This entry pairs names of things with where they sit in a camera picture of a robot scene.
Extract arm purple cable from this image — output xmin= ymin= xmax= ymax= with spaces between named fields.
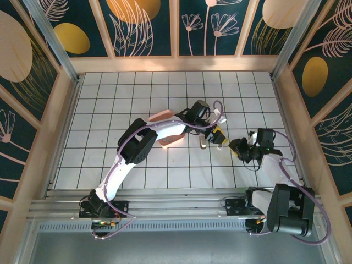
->
xmin=92 ymin=100 xmax=224 ymax=240
xmin=249 ymin=130 xmax=331 ymax=245

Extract aluminium corner post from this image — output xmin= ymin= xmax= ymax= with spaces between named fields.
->
xmin=23 ymin=0 xmax=80 ymax=83
xmin=271 ymin=0 xmax=321 ymax=80

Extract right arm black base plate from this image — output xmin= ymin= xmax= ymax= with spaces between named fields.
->
xmin=224 ymin=197 xmax=276 ymax=218

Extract wall panel ochre oval fern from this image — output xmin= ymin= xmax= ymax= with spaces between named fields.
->
xmin=287 ymin=0 xmax=352 ymax=120

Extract perforated metal strip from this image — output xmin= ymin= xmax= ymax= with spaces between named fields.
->
xmin=37 ymin=219 xmax=321 ymax=233

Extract pink plastic tray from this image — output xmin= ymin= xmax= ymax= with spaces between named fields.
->
xmin=147 ymin=109 xmax=185 ymax=149

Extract wall panel white flower stems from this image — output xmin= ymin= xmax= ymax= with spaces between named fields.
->
xmin=178 ymin=0 xmax=253 ymax=57

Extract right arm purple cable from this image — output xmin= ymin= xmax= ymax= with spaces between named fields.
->
xmin=249 ymin=130 xmax=331 ymax=245

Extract wall panel orange circle leaves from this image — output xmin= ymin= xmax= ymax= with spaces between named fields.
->
xmin=97 ymin=0 xmax=173 ymax=58

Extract aluminium mounting rail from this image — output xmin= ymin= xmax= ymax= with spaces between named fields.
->
xmin=27 ymin=188 xmax=325 ymax=221

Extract wall panel pink leaf outlines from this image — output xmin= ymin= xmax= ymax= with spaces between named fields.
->
xmin=313 ymin=101 xmax=352 ymax=197

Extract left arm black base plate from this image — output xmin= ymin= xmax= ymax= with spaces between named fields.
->
xmin=79 ymin=200 xmax=130 ymax=219

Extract aluminium side rail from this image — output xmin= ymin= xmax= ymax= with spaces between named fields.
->
xmin=271 ymin=76 xmax=312 ymax=195
xmin=43 ymin=78 xmax=82 ymax=199

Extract wall panel yellow oval feather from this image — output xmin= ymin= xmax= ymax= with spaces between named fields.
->
xmin=35 ymin=0 xmax=109 ymax=58

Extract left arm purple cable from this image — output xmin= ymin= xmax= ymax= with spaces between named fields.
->
xmin=92 ymin=100 xmax=224 ymax=240

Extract grey metal panel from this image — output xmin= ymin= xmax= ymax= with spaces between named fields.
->
xmin=15 ymin=230 xmax=340 ymax=264

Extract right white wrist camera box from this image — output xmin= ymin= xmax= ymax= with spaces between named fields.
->
xmin=248 ymin=130 xmax=260 ymax=146

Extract wall panel large cream disc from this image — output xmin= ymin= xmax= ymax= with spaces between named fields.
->
xmin=0 ymin=0 xmax=62 ymax=130

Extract wall panel single white flower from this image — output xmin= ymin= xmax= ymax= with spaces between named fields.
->
xmin=0 ymin=93 xmax=39 ymax=200

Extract wall panel cream circle grass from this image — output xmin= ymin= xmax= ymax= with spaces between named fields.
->
xmin=240 ymin=0 xmax=298 ymax=57

